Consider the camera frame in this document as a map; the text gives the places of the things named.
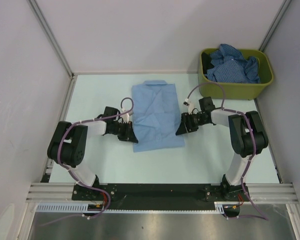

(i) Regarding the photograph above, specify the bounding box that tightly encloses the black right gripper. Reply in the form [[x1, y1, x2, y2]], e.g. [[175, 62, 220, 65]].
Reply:
[[176, 112, 208, 136]]

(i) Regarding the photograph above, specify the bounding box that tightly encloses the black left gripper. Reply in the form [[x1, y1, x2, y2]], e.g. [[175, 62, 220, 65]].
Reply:
[[111, 120, 138, 143]]

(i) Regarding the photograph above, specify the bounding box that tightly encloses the light blue long sleeve shirt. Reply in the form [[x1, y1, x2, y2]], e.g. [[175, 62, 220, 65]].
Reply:
[[131, 80, 185, 153]]

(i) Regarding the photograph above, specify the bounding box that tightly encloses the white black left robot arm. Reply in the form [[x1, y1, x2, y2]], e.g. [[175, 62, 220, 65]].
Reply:
[[47, 106, 139, 200]]

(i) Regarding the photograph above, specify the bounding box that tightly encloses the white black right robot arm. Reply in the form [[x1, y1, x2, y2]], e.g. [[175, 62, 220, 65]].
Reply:
[[175, 97, 269, 201]]

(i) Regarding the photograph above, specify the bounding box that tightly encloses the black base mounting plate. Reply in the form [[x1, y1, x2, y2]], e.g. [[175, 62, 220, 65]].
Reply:
[[71, 182, 251, 218]]

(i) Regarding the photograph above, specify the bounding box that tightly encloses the green plastic bin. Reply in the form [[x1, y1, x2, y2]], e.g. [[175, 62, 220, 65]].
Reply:
[[198, 44, 274, 100]]

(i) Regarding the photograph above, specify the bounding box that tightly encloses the blue checkered shirt in bin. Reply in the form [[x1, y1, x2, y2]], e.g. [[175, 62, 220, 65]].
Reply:
[[205, 44, 261, 84]]

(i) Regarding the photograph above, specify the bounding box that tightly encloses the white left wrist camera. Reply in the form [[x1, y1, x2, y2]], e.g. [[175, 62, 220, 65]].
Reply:
[[120, 109, 133, 123]]

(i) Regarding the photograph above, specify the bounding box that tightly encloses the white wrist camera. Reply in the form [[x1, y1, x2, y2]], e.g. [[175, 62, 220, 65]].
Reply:
[[120, 109, 133, 123], [183, 98, 195, 115]]

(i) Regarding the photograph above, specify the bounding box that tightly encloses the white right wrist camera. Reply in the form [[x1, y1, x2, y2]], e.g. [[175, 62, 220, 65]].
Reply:
[[183, 98, 195, 115]]

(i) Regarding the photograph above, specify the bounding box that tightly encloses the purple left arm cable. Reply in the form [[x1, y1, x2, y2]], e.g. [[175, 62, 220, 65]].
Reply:
[[37, 97, 113, 227]]

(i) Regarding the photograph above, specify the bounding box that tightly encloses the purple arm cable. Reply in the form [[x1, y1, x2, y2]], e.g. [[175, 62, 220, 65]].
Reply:
[[37, 97, 113, 227], [184, 83, 270, 221]]

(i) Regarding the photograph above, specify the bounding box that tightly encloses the white slotted cable duct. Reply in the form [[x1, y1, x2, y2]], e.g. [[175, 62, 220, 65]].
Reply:
[[35, 202, 225, 215]]

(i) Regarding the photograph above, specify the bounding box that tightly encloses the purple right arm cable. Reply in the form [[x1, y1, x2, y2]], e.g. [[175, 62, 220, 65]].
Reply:
[[184, 83, 270, 221]]

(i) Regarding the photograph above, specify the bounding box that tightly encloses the aluminium front rail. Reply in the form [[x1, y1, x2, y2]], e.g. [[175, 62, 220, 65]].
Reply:
[[26, 183, 299, 204]]

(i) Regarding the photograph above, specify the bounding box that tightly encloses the aluminium frame post right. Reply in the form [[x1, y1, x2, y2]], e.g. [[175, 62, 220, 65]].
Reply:
[[258, 0, 293, 52]]

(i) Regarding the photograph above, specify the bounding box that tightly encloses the aluminium frame post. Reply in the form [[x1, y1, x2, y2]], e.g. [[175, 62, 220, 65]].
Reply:
[[258, 0, 293, 52], [27, 0, 74, 79]]

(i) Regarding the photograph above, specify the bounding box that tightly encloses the aluminium frame post left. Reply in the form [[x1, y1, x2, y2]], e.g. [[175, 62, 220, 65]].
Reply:
[[27, 0, 74, 79]]

